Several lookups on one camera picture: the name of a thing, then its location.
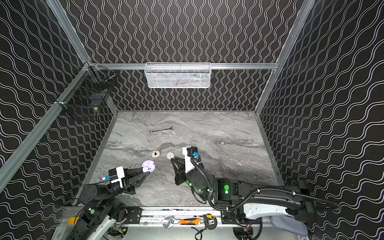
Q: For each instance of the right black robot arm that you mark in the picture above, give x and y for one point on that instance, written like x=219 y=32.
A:
x=241 y=201

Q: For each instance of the yellow label plate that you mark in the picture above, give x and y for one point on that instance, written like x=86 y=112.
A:
x=73 y=220

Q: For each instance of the steel combination wrench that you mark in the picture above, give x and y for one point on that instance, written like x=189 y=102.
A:
x=161 y=130

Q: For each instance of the purple round charging case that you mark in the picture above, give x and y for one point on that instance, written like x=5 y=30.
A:
x=148 y=166

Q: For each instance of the white wire mesh basket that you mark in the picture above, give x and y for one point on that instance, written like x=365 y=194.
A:
x=177 y=75

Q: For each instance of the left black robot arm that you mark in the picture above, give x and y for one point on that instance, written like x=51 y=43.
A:
x=102 y=209

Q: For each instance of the grey cloth pad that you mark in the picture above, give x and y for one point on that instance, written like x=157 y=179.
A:
x=289 y=224

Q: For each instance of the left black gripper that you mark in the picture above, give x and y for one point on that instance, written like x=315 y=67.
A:
x=127 y=177

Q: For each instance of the white round charging case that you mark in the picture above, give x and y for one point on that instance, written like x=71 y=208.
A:
x=170 y=155

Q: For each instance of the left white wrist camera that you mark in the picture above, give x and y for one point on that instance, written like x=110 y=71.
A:
x=116 y=175

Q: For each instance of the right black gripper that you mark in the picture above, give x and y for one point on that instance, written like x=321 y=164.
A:
x=182 y=171

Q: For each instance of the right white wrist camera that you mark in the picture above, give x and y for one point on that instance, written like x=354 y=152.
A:
x=191 y=154

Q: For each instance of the yellow black tape measure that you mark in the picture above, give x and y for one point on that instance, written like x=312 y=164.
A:
x=210 y=222

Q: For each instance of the cream earbud charging case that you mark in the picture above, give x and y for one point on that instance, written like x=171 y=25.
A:
x=156 y=154

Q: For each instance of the black wire basket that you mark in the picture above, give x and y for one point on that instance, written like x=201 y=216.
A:
x=92 y=91

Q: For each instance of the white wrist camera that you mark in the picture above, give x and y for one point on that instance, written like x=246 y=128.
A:
x=116 y=175
x=191 y=154

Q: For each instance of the adjustable wrench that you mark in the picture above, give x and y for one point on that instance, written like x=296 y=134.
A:
x=170 y=222

